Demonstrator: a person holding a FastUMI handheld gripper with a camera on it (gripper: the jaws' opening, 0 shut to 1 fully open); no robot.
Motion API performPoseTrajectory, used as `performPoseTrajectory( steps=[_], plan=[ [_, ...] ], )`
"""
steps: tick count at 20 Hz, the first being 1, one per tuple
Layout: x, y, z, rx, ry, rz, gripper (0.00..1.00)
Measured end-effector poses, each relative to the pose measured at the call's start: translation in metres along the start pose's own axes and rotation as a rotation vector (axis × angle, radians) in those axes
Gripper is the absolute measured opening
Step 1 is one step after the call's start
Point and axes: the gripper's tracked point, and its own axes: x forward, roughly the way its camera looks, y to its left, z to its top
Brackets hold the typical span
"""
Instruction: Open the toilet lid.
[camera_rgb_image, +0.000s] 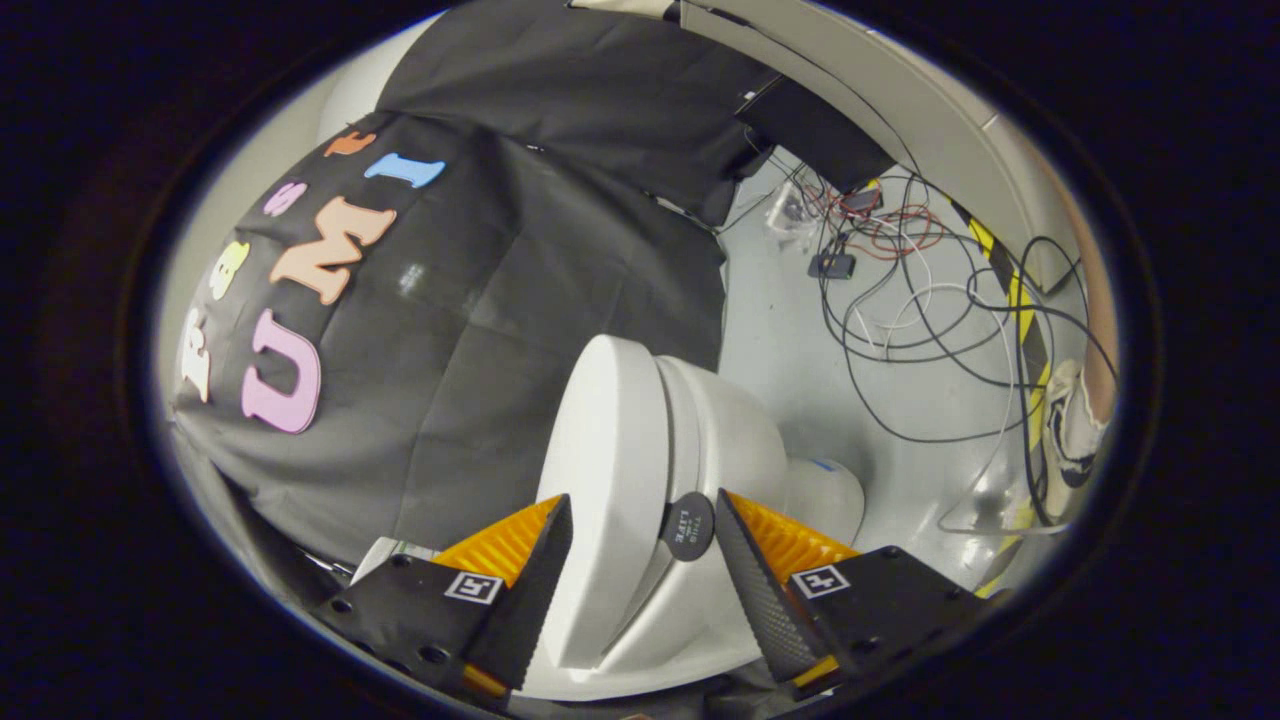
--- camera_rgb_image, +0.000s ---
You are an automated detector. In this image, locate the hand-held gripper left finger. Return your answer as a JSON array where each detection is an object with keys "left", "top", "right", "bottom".
[{"left": 315, "top": 493, "right": 575, "bottom": 701}]

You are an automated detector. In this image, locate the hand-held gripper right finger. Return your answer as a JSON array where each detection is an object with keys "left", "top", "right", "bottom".
[{"left": 714, "top": 488, "right": 1006, "bottom": 701}]

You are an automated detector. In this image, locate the white toilet lid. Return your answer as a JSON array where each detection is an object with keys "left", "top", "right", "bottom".
[{"left": 537, "top": 334, "right": 717, "bottom": 671}]

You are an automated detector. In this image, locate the white toilet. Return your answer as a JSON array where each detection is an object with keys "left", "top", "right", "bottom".
[{"left": 350, "top": 355, "right": 867, "bottom": 701}]

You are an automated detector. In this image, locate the black backdrop cloth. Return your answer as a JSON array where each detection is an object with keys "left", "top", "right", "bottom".
[{"left": 170, "top": 0, "right": 783, "bottom": 571}]

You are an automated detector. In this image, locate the person's shoe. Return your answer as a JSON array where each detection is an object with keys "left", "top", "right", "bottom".
[{"left": 1038, "top": 358, "right": 1111, "bottom": 493}]

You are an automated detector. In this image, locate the yellow black hazard tape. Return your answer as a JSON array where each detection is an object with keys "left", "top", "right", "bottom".
[{"left": 948, "top": 198, "right": 1056, "bottom": 601}]

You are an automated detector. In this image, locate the clear plastic bag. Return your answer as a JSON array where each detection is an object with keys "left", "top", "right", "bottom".
[{"left": 768, "top": 183, "right": 823, "bottom": 243}]

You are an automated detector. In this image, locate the black flat panel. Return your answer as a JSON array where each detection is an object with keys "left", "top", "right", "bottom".
[{"left": 735, "top": 74, "right": 897, "bottom": 197}]

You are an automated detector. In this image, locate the tangle of floor cables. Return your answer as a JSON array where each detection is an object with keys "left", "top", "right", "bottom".
[{"left": 740, "top": 150, "right": 1119, "bottom": 536}]

